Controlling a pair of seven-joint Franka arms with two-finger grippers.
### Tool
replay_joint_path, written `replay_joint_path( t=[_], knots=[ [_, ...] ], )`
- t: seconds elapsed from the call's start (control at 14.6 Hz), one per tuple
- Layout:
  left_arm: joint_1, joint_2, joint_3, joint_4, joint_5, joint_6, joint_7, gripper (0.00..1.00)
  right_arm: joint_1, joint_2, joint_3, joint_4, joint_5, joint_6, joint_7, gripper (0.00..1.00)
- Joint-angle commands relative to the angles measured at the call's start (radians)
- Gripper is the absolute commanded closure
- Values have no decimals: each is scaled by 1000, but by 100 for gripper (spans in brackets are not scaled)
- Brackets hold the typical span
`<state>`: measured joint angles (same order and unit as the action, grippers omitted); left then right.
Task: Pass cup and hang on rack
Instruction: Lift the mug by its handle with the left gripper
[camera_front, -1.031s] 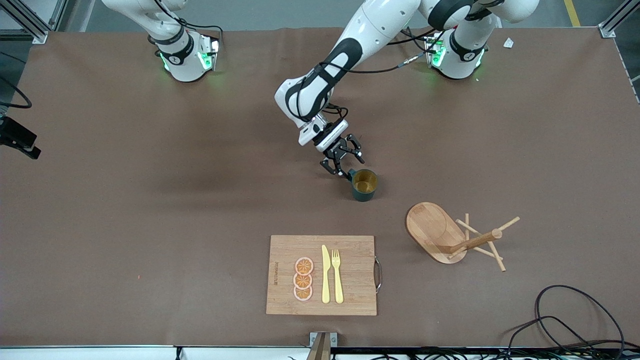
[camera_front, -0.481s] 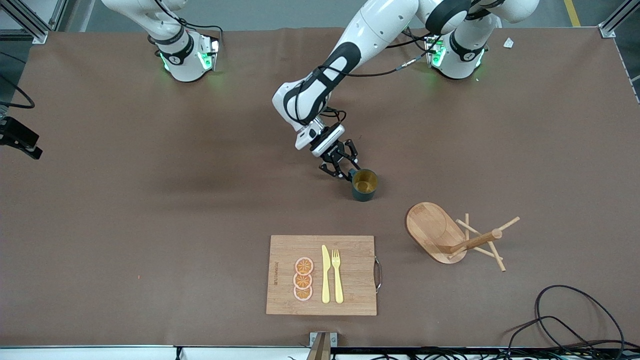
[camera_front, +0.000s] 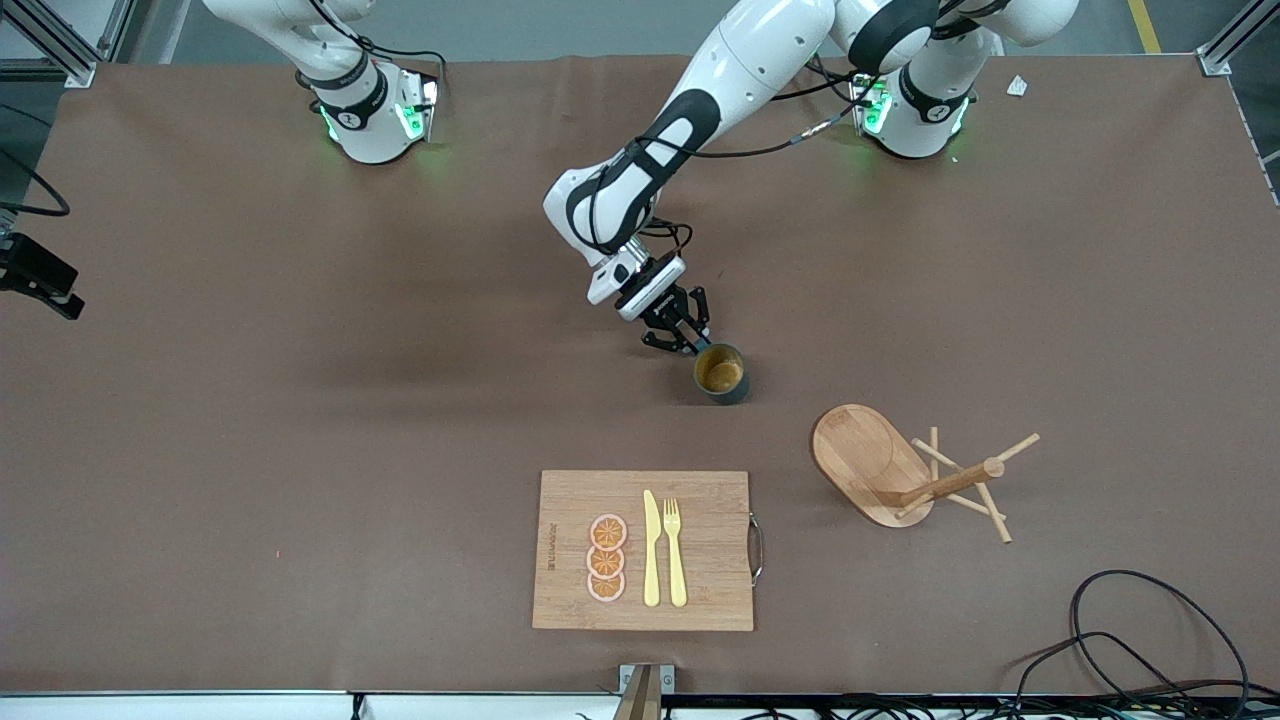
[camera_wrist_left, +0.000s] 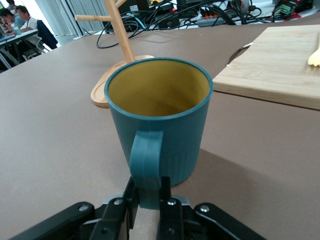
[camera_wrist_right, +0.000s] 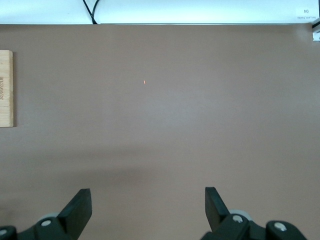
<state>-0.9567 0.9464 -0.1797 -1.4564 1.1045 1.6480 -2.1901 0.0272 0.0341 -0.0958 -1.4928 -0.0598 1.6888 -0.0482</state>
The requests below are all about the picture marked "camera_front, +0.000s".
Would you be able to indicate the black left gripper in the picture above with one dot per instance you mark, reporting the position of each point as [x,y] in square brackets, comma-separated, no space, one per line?
[674,318]

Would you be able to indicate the teal cup with yellow inside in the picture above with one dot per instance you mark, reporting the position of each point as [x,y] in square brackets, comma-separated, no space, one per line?
[722,372]

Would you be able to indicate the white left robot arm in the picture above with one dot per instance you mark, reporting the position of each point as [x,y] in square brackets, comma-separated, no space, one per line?
[740,70]

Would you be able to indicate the wooden mug rack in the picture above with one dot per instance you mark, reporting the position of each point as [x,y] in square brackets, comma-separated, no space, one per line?
[865,455]

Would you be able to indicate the orange slice toy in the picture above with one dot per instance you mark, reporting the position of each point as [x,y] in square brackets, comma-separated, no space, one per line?
[608,532]

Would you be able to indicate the bamboo cutting board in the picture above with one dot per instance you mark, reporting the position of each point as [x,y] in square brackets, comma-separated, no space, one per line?
[715,560]

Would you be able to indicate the yellow plastic knife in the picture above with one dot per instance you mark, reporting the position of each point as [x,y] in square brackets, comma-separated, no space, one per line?
[652,560]

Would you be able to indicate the yellow plastic fork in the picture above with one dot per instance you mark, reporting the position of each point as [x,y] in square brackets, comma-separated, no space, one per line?
[677,580]

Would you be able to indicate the brown table cover sheet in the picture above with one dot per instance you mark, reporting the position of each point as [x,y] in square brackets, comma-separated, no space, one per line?
[300,400]

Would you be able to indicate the small white paper scrap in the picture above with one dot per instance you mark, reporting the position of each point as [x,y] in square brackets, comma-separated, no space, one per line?
[1017,86]

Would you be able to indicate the plain white panel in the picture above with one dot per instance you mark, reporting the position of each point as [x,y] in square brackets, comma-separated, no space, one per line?
[480,708]

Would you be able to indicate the white panel with silver edge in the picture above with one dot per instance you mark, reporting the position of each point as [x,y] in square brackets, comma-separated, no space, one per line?
[150,708]

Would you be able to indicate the aluminium frame profile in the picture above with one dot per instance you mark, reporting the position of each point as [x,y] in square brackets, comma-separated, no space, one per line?
[80,68]
[1215,62]

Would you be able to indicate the metal bracket with wooden post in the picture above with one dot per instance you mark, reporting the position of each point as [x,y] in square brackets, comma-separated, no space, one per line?
[645,695]

